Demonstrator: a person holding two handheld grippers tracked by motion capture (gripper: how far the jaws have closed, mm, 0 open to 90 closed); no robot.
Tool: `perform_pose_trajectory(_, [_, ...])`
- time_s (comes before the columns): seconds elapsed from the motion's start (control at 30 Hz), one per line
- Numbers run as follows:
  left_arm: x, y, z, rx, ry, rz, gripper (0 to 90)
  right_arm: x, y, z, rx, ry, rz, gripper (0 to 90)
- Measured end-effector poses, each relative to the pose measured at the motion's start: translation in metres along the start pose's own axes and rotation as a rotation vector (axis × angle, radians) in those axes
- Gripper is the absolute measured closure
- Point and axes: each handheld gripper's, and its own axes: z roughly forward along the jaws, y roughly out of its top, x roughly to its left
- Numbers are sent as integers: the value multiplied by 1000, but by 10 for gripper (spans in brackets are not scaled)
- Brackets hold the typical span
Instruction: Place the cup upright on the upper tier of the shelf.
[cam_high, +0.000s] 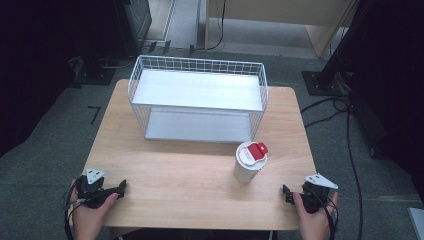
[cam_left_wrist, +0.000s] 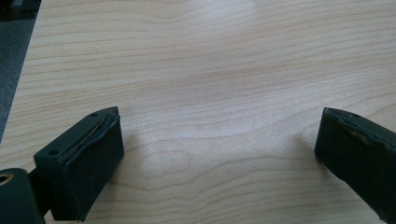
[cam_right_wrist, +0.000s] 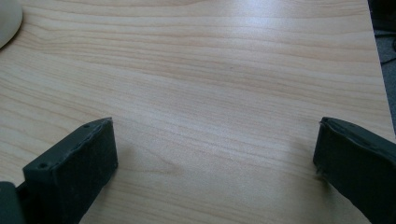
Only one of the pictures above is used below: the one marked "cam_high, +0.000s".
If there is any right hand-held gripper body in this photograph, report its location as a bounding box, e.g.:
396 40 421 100
293 172 339 215

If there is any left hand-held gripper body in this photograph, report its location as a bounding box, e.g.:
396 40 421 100
75 168 116 210

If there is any white cup with red lid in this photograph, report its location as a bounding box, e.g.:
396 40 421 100
233 141 269 184

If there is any white wire two-tier shelf rack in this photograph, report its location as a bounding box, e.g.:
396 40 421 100
127 54 270 144

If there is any person's left hand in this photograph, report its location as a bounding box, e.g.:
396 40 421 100
69 179 120 240

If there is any person's right hand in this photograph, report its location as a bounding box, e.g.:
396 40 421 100
292 191 340 240

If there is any pale flat board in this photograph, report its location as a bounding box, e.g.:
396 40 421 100
407 206 424 240

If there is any black metal stand with base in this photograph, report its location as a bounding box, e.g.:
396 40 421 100
301 0 378 98

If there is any dark cabinet with black base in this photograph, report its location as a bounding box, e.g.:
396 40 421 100
68 0 153 88

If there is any light wooden cabinet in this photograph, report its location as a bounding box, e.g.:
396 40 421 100
203 0 359 58

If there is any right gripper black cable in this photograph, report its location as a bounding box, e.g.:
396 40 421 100
311 189 340 240

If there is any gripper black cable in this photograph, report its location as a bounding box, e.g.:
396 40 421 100
311 189 340 240
63 181 88 240

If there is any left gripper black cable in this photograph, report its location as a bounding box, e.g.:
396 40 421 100
63 181 88 240

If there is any long black floor cable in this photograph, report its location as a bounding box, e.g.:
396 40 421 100
299 95 365 240

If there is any thin black hanging cable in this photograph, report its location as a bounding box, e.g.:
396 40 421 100
194 0 228 53

